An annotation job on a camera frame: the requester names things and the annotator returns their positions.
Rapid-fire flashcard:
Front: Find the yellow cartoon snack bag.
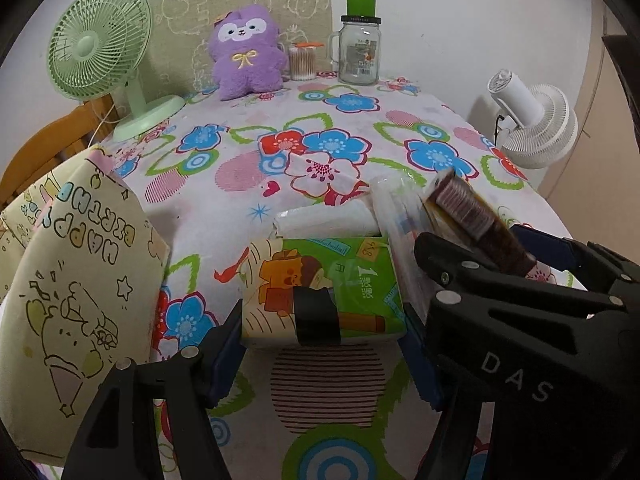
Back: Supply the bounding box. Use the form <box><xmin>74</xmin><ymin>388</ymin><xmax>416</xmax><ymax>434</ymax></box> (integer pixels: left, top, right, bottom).
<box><xmin>423</xmin><ymin>168</ymin><xmax>537</xmax><ymax>278</ymax></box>

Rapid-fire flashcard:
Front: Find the green tissue pack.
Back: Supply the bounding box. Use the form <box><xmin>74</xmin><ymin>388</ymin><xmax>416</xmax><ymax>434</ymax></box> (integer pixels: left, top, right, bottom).
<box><xmin>240</xmin><ymin>236</ymin><xmax>406</xmax><ymax>348</ymax></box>

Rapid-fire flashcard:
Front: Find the clear plastic bag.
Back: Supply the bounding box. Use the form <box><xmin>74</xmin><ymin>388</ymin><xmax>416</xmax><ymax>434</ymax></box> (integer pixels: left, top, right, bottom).
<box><xmin>370</xmin><ymin>174</ymin><xmax>437</xmax><ymax>322</ymax></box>

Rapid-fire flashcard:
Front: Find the white towel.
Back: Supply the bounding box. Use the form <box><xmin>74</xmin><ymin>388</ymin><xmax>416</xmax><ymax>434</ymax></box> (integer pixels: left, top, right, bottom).
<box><xmin>273</xmin><ymin>198</ymin><xmax>381</xmax><ymax>238</ymax></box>

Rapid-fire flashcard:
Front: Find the beige door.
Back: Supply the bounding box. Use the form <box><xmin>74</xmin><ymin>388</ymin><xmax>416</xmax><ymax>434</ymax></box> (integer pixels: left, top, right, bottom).
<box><xmin>539</xmin><ymin>0</ymin><xmax>639</xmax><ymax>261</ymax></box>

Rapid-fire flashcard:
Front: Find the white standing fan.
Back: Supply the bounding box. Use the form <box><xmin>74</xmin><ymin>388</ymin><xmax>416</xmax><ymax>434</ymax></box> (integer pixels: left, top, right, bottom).
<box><xmin>487</xmin><ymin>70</ymin><xmax>578</xmax><ymax>170</ymax></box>

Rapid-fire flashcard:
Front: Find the yellow cartoon storage box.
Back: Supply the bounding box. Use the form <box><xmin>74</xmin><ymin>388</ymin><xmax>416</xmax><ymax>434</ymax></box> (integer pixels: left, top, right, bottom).
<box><xmin>1</xmin><ymin>148</ymin><xmax>170</xmax><ymax>466</ymax></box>

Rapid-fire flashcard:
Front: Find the wooden bed headboard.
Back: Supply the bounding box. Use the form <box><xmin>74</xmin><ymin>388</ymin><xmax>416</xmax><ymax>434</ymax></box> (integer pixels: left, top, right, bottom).
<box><xmin>1</xmin><ymin>94</ymin><xmax>119</xmax><ymax>209</ymax></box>

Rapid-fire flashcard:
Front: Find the floral tablecloth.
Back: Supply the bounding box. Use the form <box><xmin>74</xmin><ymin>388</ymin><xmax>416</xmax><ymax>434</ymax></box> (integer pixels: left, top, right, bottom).
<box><xmin>108</xmin><ymin>79</ymin><xmax>566</xmax><ymax>479</ymax></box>

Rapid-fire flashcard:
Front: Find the glass jar green lid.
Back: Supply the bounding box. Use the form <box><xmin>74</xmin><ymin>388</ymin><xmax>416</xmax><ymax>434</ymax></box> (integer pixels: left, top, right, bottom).
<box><xmin>329</xmin><ymin>0</ymin><xmax>382</xmax><ymax>86</ymax></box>

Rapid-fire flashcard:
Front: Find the cotton swab jar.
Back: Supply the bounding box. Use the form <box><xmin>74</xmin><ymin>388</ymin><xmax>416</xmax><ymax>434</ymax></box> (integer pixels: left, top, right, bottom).
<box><xmin>288</xmin><ymin>42</ymin><xmax>324</xmax><ymax>81</ymax></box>

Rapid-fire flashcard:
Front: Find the purple plush toy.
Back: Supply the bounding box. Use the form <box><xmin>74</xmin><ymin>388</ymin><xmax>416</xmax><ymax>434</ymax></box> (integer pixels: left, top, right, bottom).
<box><xmin>208</xmin><ymin>4</ymin><xmax>288</xmax><ymax>101</ymax></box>

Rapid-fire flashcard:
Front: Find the green desk fan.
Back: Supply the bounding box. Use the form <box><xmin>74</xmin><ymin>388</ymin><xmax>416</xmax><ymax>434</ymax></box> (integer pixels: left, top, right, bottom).
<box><xmin>47</xmin><ymin>0</ymin><xmax>186</xmax><ymax>141</ymax></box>

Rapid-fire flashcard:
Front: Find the patterned cardboard backboard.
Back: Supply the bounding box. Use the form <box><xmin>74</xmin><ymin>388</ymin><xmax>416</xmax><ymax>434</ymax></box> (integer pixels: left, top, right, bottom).
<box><xmin>138</xmin><ymin>0</ymin><xmax>333</xmax><ymax>101</ymax></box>

